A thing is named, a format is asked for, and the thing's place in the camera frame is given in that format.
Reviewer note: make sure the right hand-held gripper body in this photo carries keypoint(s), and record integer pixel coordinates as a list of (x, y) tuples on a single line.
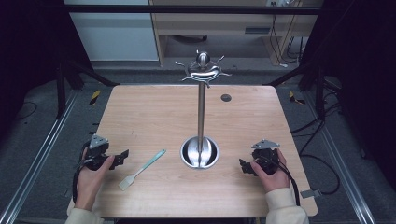
[(267, 157)]

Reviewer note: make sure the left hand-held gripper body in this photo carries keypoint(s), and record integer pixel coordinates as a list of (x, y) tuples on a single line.
[(97, 153)]

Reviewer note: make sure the person's right hand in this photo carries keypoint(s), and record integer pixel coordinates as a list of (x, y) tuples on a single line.
[(275, 182)]

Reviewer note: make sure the person's left hand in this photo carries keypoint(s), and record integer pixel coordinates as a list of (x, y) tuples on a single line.
[(88, 186)]

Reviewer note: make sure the yellow black tape strip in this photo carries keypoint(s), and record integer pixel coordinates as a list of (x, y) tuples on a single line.
[(95, 97), (294, 97)]

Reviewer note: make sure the steel utensil rack stand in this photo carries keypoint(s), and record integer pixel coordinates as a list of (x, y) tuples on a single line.
[(201, 118)]

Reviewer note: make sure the dark round table grommet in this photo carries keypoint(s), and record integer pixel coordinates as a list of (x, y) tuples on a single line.
[(226, 98)]

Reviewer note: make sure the white cabinet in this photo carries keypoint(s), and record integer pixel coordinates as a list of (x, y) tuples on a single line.
[(115, 34)]

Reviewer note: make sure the dark curtain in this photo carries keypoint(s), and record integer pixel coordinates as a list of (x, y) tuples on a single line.
[(364, 77), (28, 46)]

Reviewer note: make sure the wooden desk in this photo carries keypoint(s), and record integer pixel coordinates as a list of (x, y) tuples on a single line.
[(218, 23)]

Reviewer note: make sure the aluminium floor rail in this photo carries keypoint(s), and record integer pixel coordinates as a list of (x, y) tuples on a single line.
[(339, 161), (37, 161)]

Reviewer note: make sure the black metal frame stand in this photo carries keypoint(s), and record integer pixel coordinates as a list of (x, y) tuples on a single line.
[(61, 90), (319, 90)]

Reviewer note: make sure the black horizontal frame bar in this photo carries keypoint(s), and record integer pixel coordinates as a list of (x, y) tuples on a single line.
[(186, 9)]

